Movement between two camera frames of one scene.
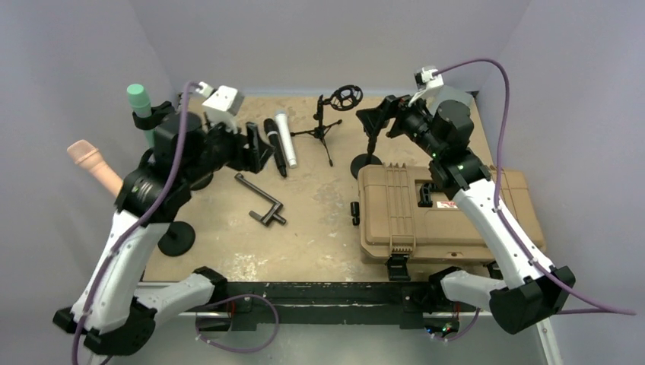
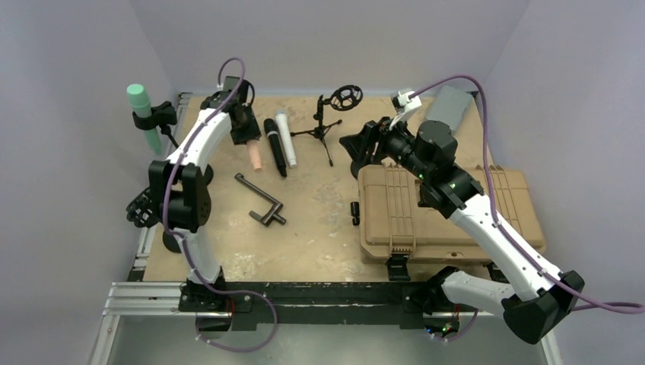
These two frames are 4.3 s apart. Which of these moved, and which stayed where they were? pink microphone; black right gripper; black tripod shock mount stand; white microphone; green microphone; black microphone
Moved: pink microphone; black right gripper
Stayed: black microphone; black tripod shock mount stand; green microphone; white microphone
